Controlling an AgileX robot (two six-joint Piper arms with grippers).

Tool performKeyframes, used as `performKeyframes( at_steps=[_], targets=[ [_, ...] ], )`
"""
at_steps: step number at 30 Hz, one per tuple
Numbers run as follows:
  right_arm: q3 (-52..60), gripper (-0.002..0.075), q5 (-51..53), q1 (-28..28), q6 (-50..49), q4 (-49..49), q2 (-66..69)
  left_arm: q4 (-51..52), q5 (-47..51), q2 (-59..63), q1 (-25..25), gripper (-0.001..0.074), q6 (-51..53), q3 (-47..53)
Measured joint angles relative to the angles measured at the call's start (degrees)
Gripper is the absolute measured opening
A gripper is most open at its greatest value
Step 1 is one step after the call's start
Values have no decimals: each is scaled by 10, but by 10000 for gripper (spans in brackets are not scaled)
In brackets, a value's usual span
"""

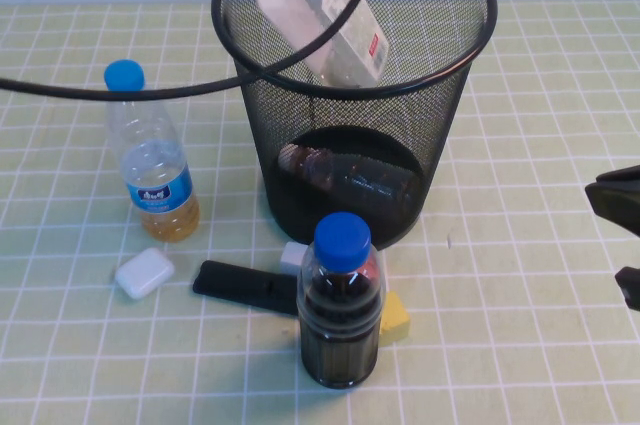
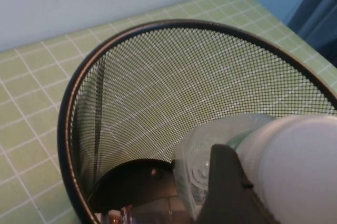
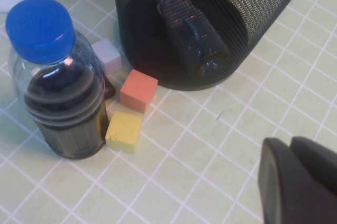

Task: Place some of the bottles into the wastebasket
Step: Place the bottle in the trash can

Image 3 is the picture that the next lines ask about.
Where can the white cube block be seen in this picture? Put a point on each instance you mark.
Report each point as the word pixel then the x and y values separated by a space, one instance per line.
pixel 108 54

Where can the blue-capped bottle dark liquid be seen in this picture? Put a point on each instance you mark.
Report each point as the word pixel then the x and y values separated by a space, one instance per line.
pixel 65 118

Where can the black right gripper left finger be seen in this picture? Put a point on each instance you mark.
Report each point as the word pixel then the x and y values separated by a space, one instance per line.
pixel 289 197

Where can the green checkered tablecloth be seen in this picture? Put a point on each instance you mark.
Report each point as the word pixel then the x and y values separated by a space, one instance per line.
pixel 197 168

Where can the yellow cube block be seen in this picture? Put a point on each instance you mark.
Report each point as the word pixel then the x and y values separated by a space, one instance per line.
pixel 122 131

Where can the orange cube block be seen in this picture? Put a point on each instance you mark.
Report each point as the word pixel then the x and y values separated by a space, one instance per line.
pixel 138 91

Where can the small bottle brown label white cap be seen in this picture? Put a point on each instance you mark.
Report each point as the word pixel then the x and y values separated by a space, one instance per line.
pixel 189 37

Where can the black mesh wastebasket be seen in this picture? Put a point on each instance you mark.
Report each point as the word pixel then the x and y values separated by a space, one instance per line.
pixel 263 2

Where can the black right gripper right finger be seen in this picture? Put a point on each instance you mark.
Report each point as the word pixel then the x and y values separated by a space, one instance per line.
pixel 316 163

